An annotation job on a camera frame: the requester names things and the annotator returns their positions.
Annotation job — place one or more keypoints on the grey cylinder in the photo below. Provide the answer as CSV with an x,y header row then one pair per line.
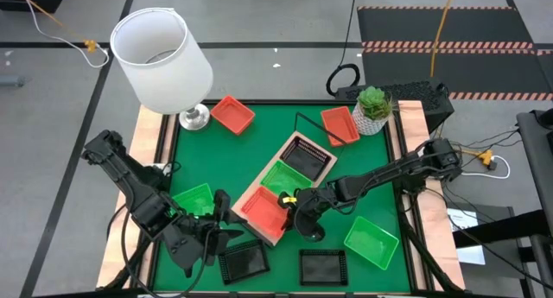
x,y
10,81

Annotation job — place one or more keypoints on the white shade table lamp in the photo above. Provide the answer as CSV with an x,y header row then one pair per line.
x,y
164,73

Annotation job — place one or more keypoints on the black slotted plastic basket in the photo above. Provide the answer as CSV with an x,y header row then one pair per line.
x,y
306,159
323,268
243,262

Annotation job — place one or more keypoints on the yellow tape strip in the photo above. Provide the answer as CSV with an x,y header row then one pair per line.
x,y
289,199

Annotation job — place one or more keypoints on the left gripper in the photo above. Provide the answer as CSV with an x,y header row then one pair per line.
x,y
190,242

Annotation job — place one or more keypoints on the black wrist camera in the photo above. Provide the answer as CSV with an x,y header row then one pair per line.
x,y
314,233

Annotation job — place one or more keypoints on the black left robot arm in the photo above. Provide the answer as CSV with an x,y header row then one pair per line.
x,y
129,181

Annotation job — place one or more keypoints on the green slotted plastic basket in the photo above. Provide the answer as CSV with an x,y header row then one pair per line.
x,y
370,242
283,178
194,199

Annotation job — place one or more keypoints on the black desk frame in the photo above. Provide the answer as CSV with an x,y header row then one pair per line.
x,y
535,160

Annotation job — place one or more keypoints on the black mat hazard stripes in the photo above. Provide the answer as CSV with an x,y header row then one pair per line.
x,y
475,26
475,69

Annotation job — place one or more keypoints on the wooden table side board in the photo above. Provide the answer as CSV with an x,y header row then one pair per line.
x,y
147,129
412,121

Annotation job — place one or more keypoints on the succulent in patterned white pot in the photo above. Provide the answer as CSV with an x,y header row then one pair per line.
x,y
373,103

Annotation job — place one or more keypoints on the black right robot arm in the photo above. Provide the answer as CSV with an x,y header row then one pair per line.
x,y
389,173

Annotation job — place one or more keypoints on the black perforated computer case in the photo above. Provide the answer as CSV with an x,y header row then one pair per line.
x,y
415,93

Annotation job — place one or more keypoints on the white paper sheet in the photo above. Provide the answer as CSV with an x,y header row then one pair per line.
x,y
464,218

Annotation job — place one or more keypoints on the red slotted plastic basket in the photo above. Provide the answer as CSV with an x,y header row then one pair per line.
x,y
263,211
233,115
340,126

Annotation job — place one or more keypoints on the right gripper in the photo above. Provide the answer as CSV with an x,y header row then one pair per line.
x,y
313,203

